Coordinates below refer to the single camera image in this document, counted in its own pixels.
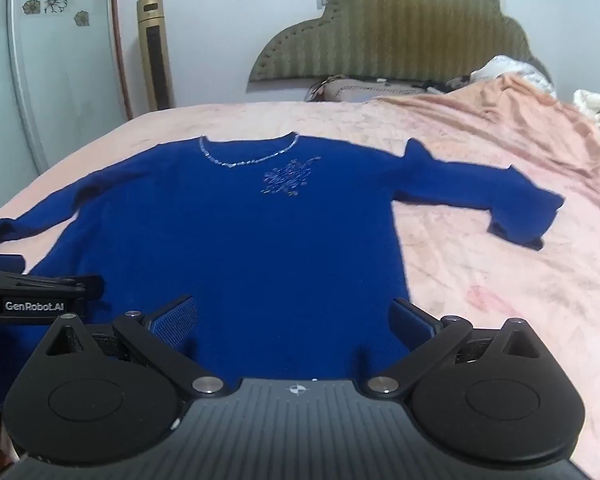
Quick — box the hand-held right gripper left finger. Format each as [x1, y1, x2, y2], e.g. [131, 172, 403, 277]
[27, 296, 231, 399]

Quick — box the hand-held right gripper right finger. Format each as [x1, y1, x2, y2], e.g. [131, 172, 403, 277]
[365, 298, 556, 401]

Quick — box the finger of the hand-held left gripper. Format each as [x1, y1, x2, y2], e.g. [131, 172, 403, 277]
[0, 253, 27, 275]

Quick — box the blue beaded sweater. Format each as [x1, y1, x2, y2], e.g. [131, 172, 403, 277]
[0, 131, 565, 411]

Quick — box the pink bed blanket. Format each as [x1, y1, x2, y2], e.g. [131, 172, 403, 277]
[0, 74, 600, 480]

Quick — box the flower print wardrobe door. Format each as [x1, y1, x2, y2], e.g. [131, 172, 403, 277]
[0, 0, 131, 177]

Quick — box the clutter pile behind bed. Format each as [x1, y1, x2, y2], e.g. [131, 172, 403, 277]
[304, 75, 448, 104]

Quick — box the gold tower air conditioner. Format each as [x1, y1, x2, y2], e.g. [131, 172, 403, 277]
[136, 0, 176, 112]

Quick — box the white patterned quilt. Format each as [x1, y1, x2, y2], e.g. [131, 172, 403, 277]
[470, 55, 556, 97]

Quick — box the olive padded headboard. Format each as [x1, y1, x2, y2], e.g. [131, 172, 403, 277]
[248, 0, 552, 84]

